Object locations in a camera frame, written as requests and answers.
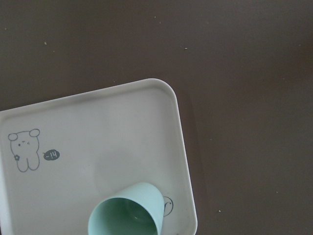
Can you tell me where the green cup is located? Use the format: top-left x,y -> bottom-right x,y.
88,182 -> 164,235

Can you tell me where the cream rabbit tray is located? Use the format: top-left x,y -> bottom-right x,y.
0,78 -> 198,235

